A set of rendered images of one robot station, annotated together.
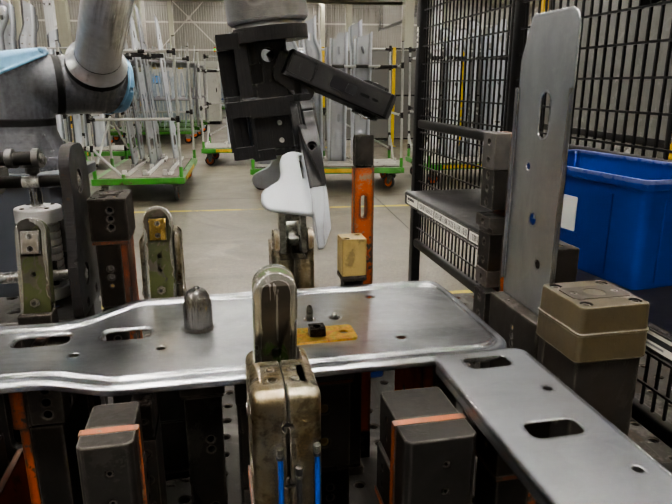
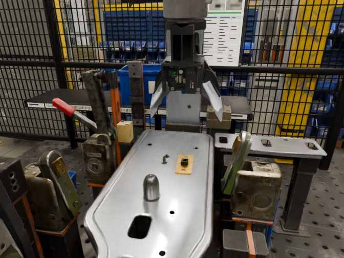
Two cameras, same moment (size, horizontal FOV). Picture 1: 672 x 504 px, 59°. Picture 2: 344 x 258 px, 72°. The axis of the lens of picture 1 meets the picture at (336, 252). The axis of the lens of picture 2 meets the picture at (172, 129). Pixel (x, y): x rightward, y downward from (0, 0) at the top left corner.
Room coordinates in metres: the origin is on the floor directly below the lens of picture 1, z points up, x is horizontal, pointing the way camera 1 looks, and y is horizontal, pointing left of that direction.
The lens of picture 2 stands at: (0.45, 0.49, 1.30)
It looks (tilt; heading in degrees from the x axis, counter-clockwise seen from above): 23 degrees down; 291
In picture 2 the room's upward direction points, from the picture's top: straight up
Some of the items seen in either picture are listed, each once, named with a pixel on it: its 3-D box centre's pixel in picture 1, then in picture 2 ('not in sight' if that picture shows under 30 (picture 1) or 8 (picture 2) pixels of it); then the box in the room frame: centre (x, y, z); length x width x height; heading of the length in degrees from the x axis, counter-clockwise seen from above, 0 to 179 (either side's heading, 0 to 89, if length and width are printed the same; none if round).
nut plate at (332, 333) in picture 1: (316, 331); (184, 162); (0.60, 0.02, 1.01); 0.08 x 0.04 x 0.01; 103
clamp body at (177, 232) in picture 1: (171, 353); (58, 245); (0.80, 0.24, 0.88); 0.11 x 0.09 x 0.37; 12
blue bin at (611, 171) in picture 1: (601, 208); (162, 84); (0.83, -0.38, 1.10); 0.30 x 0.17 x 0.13; 19
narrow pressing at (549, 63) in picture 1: (535, 168); (184, 73); (0.69, -0.23, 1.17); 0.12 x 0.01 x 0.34; 12
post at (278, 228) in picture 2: not in sight; (297, 191); (0.31, -0.20, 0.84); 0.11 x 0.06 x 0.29; 12
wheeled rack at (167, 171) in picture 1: (146, 117); not in sight; (7.45, 2.30, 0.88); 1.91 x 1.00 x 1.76; 8
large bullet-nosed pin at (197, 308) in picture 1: (197, 313); (151, 188); (0.62, 0.15, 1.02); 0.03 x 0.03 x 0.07
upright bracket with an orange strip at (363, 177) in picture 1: (361, 307); (120, 155); (0.82, -0.04, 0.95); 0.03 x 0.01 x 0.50; 102
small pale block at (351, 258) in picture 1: (350, 359); (129, 179); (0.79, -0.02, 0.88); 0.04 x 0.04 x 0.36; 12
